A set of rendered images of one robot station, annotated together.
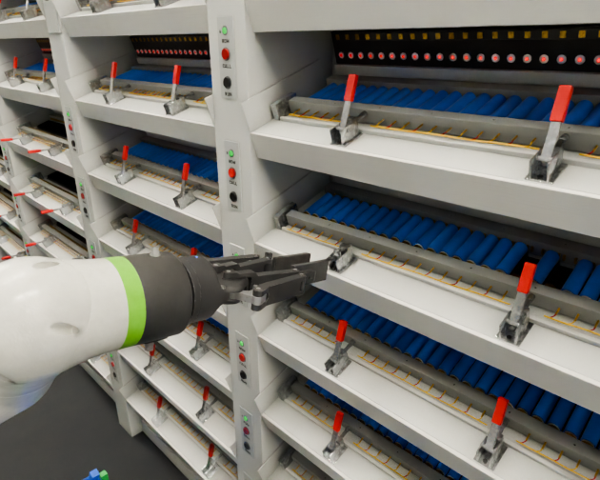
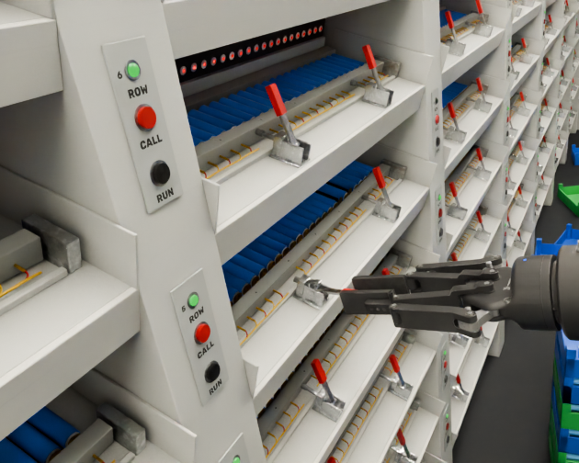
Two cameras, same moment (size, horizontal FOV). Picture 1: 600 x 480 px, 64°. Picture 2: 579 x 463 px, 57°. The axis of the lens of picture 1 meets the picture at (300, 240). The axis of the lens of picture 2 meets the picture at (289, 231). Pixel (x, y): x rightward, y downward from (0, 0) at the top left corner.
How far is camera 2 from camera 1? 0.95 m
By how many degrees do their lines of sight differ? 90
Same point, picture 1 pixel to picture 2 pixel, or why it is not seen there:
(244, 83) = (190, 155)
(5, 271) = not seen: outside the picture
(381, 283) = (341, 271)
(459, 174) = (372, 124)
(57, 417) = not seen: outside the picture
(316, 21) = (256, 25)
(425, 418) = (374, 342)
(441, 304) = (364, 241)
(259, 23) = (179, 43)
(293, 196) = not seen: hidden behind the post
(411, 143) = (314, 130)
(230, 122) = (175, 248)
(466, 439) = (386, 321)
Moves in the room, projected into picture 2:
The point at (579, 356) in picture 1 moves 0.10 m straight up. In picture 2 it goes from (400, 199) to (396, 145)
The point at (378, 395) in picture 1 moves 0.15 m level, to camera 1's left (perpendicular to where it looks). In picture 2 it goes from (358, 373) to (399, 442)
